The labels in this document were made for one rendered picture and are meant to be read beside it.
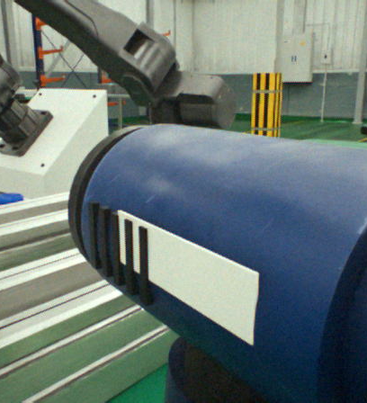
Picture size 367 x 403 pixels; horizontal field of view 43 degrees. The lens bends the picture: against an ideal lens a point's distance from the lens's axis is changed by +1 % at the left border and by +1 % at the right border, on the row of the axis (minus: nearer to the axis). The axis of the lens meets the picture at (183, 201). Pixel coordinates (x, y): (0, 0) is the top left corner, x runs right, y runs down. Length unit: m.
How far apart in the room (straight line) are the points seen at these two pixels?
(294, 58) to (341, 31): 1.17
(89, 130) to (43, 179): 0.14
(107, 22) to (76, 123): 0.38
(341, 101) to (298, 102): 1.08
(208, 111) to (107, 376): 0.38
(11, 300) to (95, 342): 0.08
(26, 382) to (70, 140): 0.68
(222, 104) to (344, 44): 11.40
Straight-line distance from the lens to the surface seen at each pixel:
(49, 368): 0.33
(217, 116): 0.62
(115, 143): 0.15
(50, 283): 0.39
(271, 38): 6.98
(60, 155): 0.94
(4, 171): 1.03
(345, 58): 11.94
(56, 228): 0.53
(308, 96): 12.20
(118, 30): 0.63
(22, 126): 1.01
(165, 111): 0.66
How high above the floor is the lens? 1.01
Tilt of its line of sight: 15 degrees down
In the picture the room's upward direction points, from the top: straight up
